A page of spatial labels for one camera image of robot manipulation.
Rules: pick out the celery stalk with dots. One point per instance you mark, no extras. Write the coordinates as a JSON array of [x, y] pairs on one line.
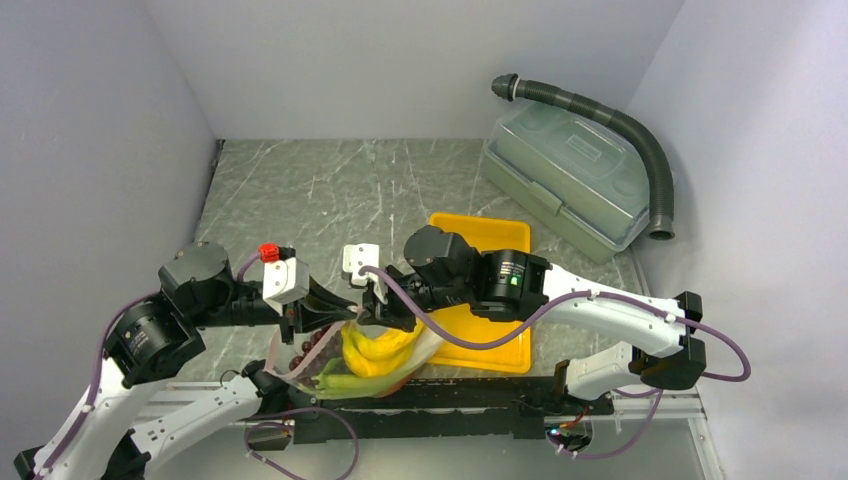
[[349, 386]]

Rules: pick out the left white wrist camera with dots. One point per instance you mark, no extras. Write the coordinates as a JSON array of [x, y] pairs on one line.
[[285, 277]]

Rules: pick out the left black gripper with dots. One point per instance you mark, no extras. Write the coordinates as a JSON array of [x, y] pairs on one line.
[[318, 309]]

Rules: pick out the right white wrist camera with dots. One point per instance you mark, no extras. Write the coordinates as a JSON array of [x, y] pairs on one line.
[[357, 256]]

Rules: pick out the clear lidded storage box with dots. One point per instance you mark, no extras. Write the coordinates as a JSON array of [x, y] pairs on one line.
[[578, 178]]

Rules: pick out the aluminium frame rail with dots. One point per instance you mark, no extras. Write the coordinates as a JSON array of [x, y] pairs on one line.
[[176, 396]]

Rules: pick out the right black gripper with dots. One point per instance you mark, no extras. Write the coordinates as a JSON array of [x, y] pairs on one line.
[[379, 307]]

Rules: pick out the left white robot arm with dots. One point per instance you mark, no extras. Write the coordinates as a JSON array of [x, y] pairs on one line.
[[150, 340]]

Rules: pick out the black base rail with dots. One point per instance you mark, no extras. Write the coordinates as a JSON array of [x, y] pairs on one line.
[[519, 407]]

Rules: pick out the dark red grapes bunch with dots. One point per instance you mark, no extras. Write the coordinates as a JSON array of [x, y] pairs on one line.
[[323, 345]]

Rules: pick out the yellow banana bunch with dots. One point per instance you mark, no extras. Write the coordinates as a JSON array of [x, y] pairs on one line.
[[375, 357]]

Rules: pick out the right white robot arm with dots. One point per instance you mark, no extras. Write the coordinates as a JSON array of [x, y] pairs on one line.
[[655, 345]]

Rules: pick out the clear pink zip top bag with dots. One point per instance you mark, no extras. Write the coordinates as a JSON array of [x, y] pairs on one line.
[[279, 355]]

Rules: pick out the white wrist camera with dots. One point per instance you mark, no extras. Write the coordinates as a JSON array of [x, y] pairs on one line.
[[357, 256], [285, 277]]

